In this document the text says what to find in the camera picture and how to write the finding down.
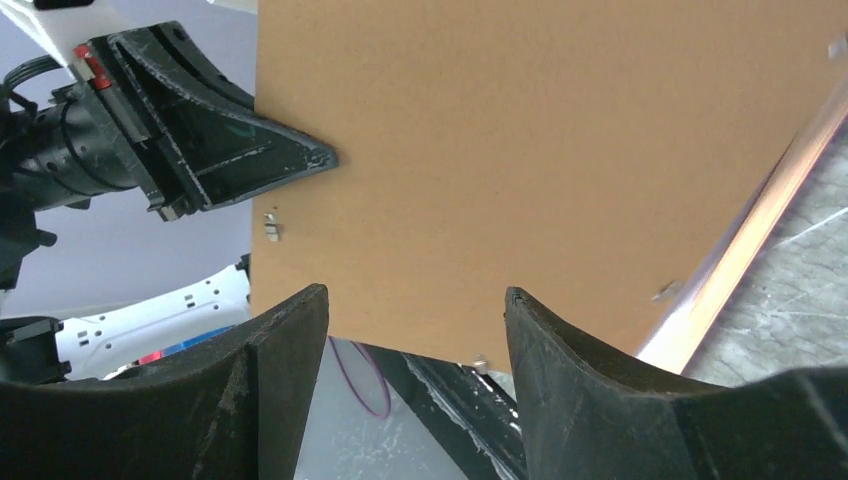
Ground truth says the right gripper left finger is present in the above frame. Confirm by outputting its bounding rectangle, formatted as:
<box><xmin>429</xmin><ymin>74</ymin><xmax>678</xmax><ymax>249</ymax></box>
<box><xmin>1</xmin><ymin>284</ymin><xmax>329</xmax><ymax>479</ymax></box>

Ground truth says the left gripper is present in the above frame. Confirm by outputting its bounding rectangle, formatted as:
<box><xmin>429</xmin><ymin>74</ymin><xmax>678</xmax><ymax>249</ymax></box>
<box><xmin>1</xmin><ymin>21</ymin><xmax>339</xmax><ymax>290</ymax></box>

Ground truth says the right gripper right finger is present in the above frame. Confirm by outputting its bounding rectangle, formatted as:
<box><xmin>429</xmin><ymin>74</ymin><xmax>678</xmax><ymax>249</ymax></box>
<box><xmin>504</xmin><ymin>287</ymin><xmax>847</xmax><ymax>479</ymax></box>

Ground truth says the wooden picture frame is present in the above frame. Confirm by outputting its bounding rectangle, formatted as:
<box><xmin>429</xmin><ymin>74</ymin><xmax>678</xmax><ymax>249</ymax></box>
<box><xmin>636</xmin><ymin>78</ymin><xmax>847</xmax><ymax>374</ymax></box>

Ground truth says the brown backing board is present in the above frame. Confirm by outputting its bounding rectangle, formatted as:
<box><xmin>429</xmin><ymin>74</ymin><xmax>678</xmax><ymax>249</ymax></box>
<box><xmin>250</xmin><ymin>1</ymin><xmax>847</xmax><ymax>368</ymax></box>

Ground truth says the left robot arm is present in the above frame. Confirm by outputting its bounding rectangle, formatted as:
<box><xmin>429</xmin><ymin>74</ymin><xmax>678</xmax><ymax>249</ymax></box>
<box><xmin>1</xmin><ymin>1</ymin><xmax>339</xmax><ymax>384</ymax></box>

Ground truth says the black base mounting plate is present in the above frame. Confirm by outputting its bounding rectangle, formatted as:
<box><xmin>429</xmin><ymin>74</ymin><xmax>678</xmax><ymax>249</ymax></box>
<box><xmin>366</xmin><ymin>345</ymin><xmax>529</xmax><ymax>479</ymax></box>

